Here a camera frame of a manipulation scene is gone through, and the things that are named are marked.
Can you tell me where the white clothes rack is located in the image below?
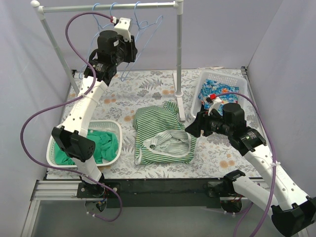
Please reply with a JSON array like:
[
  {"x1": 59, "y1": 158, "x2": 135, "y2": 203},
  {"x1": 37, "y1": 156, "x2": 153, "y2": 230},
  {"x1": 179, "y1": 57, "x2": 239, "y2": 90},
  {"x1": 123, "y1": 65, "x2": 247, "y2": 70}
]
[{"x1": 31, "y1": 0, "x2": 186, "y2": 121}]

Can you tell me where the white right laundry basket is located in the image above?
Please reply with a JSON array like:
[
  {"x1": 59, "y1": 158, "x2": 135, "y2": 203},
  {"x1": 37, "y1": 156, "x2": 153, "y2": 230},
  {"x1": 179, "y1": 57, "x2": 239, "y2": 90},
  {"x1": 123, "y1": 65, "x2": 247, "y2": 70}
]
[{"x1": 190, "y1": 70, "x2": 247, "y2": 119}]

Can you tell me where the blue floral garment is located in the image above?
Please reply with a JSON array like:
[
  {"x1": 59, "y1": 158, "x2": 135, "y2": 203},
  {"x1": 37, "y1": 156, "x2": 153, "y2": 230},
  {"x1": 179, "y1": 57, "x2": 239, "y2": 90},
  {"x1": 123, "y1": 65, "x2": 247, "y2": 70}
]
[{"x1": 198, "y1": 79, "x2": 239, "y2": 113}]

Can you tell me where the white laundry basket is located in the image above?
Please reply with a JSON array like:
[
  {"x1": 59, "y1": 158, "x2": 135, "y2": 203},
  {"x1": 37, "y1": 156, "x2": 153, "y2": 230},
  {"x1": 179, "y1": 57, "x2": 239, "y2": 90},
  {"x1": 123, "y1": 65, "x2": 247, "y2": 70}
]
[
  {"x1": 46, "y1": 120, "x2": 122, "y2": 168},
  {"x1": 190, "y1": 70, "x2": 247, "y2": 119}
]

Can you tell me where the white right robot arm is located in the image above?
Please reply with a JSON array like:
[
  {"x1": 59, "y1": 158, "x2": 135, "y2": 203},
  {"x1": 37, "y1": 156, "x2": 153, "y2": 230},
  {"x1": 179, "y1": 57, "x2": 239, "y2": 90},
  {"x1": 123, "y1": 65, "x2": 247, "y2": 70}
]
[{"x1": 185, "y1": 103, "x2": 316, "y2": 237}]

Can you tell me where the floral table cloth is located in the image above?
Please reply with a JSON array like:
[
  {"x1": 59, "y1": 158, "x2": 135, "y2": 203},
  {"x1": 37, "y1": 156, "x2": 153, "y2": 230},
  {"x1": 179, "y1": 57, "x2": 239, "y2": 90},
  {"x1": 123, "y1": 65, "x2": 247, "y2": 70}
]
[{"x1": 46, "y1": 69, "x2": 269, "y2": 179}]

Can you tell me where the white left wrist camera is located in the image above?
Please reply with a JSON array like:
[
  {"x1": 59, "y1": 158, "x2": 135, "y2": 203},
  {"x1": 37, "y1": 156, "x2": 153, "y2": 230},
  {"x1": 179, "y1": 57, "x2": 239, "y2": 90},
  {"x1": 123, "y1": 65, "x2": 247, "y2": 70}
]
[{"x1": 112, "y1": 16, "x2": 132, "y2": 42}]

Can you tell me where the green striped tank top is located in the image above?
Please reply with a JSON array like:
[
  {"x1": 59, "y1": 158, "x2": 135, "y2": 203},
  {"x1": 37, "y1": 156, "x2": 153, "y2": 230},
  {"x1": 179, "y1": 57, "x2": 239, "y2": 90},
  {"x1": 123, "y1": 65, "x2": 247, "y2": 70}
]
[{"x1": 132, "y1": 101, "x2": 198, "y2": 165}]

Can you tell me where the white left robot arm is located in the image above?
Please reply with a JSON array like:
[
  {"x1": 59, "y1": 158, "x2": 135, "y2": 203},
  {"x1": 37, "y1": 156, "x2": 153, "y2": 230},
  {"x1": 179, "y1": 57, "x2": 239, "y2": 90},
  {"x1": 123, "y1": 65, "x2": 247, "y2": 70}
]
[{"x1": 51, "y1": 30, "x2": 138, "y2": 198}]

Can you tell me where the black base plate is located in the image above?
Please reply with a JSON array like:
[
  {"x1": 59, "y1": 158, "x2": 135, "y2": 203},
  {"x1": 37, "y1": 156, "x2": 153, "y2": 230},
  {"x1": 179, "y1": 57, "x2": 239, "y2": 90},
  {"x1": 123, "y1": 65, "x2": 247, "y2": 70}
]
[{"x1": 76, "y1": 178, "x2": 244, "y2": 210}]

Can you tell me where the white left laundry basket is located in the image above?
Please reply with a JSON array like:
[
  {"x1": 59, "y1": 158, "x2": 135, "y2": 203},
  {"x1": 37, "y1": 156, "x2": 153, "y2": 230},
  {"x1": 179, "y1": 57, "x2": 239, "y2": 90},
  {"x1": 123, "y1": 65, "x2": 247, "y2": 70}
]
[{"x1": 46, "y1": 120, "x2": 122, "y2": 168}]

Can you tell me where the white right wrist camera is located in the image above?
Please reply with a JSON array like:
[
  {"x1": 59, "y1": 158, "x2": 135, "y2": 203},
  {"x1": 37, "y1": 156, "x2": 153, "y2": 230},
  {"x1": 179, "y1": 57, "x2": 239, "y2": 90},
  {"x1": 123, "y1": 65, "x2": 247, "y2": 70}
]
[{"x1": 207, "y1": 94, "x2": 222, "y2": 118}]

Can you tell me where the green shirt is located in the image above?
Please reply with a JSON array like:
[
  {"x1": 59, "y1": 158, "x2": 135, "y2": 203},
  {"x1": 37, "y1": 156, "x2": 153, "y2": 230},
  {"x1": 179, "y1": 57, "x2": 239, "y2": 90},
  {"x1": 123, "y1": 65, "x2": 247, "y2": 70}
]
[{"x1": 54, "y1": 130, "x2": 119, "y2": 165}]

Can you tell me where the blue wire hanger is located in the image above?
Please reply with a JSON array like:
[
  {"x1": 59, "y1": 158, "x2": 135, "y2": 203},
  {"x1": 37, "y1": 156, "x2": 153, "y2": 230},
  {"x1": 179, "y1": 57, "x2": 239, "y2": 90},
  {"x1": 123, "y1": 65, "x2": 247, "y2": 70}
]
[
  {"x1": 79, "y1": 15, "x2": 110, "y2": 79},
  {"x1": 100, "y1": 2, "x2": 118, "y2": 30},
  {"x1": 120, "y1": 1, "x2": 164, "y2": 82}
]

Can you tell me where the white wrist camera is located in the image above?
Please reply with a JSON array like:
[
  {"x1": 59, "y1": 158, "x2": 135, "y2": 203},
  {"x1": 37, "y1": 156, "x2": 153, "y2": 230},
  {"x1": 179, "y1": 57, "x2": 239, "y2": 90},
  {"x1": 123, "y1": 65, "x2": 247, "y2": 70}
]
[
  {"x1": 112, "y1": 16, "x2": 132, "y2": 42},
  {"x1": 207, "y1": 94, "x2": 222, "y2": 118}
]

